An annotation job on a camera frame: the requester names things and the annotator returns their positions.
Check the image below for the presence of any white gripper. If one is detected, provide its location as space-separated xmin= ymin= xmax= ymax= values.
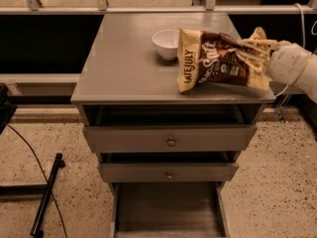
xmin=237 ymin=39 xmax=312 ymax=86

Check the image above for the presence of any brown chip bag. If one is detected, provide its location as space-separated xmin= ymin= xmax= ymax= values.
xmin=177 ymin=27 xmax=269 ymax=92

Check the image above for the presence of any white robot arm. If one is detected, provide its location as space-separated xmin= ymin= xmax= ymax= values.
xmin=236 ymin=39 xmax=317 ymax=102

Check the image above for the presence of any top grey drawer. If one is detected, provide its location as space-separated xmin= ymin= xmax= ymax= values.
xmin=83 ymin=125 xmax=257 ymax=153

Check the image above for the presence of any grey drawer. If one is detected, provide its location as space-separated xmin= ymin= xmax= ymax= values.
xmin=83 ymin=125 xmax=257 ymax=153
xmin=109 ymin=181 xmax=231 ymax=238
xmin=98 ymin=163 xmax=239 ymax=182

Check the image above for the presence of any grey wooden drawer cabinet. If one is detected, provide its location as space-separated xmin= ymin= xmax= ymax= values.
xmin=70 ymin=12 xmax=277 ymax=238

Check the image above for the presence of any middle grey drawer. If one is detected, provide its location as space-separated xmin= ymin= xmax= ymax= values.
xmin=98 ymin=163 xmax=239 ymax=182

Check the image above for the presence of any bottom grey drawer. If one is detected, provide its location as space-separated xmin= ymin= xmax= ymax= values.
xmin=109 ymin=181 xmax=231 ymax=238

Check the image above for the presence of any white ceramic bowl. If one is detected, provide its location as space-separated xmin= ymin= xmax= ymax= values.
xmin=152 ymin=30 xmax=179 ymax=60

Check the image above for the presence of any black equipment at left edge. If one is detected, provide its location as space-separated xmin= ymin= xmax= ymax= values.
xmin=0 ymin=84 xmax=17 ymax=134

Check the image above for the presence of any black floor stand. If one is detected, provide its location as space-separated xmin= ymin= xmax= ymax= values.
xmin=0 ymin=153 xmax=65 ymax=238

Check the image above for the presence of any white hanging cable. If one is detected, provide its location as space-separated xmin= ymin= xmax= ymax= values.
xmin=274 ymin=2 xmax=307 ymax=98

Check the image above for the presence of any metal railing frame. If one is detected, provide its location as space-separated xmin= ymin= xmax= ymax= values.
xmin=0 ymin=0 xmax=317 ymax=97

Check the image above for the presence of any black floor cable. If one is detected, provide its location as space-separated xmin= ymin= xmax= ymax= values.
xmin=6 ymin=124 xmax=69 ymax=238

